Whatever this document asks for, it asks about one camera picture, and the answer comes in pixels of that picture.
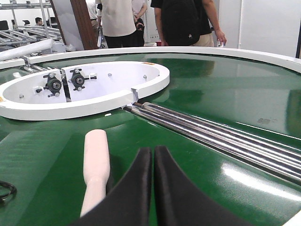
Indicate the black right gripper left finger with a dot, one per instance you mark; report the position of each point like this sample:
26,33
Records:
128,203

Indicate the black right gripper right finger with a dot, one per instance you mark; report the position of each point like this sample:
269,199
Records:
179,202

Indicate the beige hand brush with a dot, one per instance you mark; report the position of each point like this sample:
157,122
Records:
96,169

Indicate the chrome conveyor rollers right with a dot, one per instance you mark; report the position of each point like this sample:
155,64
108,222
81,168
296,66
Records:
275,158

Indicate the chrome conveyor rollers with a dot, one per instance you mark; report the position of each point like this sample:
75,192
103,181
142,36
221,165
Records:
36,68
275,158

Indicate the chrome conveyor rollers left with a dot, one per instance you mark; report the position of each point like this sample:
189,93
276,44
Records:
36,68

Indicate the white outer conveyor rim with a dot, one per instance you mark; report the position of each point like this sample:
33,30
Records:
288,62

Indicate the brown wooden door panel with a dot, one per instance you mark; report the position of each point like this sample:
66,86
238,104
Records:
84,25

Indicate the person in black shirt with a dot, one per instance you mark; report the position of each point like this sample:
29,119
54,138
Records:
187,22

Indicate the person in beige shirt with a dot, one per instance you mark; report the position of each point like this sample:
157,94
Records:
118,23

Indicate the person in background middle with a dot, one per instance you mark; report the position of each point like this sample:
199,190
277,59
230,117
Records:
139,8

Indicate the metal roller rack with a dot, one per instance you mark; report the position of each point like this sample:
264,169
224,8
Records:
17,22

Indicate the seated person far background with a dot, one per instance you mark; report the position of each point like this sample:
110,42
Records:
38,21

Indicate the black bearing mount right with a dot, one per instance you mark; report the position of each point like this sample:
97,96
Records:
78,80

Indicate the black bearing mount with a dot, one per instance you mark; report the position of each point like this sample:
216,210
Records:
78,80
53,85

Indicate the black bearing mount left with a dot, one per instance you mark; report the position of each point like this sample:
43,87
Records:
53,85

